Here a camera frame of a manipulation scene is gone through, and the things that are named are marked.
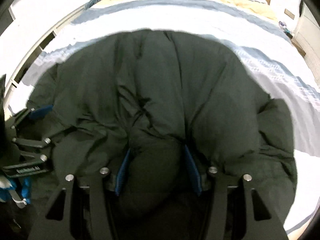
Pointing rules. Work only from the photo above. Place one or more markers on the black puffy jacket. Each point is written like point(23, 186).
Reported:
point(159, 108)

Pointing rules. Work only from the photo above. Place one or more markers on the wooden nightstand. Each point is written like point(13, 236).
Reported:
point(298, 47)

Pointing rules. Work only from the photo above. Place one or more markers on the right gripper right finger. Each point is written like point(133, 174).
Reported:
point(232, 207)

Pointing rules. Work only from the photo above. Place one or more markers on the striped bed cover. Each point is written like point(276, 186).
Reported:
point(246, 27)

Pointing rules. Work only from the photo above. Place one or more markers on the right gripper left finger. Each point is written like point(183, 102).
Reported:
point(85, 207)

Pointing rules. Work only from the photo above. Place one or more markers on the wall light switch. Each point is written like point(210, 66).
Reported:
point(289, 14)

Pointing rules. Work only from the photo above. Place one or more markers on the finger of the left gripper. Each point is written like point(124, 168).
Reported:
point(30, 116)
point(32, 143)

